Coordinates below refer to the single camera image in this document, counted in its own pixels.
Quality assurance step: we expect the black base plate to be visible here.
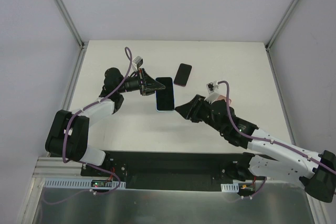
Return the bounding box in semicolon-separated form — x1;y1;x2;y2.
80;151;256;191

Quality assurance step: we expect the light blue phone case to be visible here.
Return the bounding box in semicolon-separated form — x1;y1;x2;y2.
155;76;176;113

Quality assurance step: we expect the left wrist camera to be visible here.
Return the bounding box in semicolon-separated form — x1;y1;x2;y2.
132;56;143;71

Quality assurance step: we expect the right white cable duct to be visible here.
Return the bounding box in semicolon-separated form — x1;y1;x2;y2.
220;183;239;193

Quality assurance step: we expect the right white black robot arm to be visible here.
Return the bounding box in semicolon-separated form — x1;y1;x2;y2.
175;95;335;203

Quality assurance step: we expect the white cable duct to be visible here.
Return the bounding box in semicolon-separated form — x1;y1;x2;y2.
44;178;126;190
220;183;239;193

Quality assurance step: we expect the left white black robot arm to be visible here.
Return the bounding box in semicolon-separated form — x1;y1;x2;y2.
45;68;165;176

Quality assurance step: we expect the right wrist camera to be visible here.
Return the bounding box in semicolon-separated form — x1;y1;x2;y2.
205;81;220;104

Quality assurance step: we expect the left white cable duct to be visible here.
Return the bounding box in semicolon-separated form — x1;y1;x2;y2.
44;178;126;190

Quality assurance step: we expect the right aluminium frame post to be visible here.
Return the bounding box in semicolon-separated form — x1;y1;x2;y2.
264;0;318;51

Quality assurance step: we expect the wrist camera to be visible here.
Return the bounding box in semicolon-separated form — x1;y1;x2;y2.
205;81;220;104
132;56;143;71

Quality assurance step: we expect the pink phone case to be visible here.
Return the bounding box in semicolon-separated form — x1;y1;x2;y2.
217;95;232;105

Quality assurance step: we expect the black smartphone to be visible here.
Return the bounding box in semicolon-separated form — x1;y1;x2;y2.
156;77;175;111
173;63;192;87

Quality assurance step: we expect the aluminium frame post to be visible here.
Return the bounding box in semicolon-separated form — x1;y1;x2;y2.
264;0;318;51
54;0;86;49

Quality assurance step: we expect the left aluminium frame post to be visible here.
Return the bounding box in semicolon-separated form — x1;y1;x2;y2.
54;0;86;49

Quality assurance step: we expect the metal front sheet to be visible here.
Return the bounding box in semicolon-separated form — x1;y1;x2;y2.
18;178;330;223

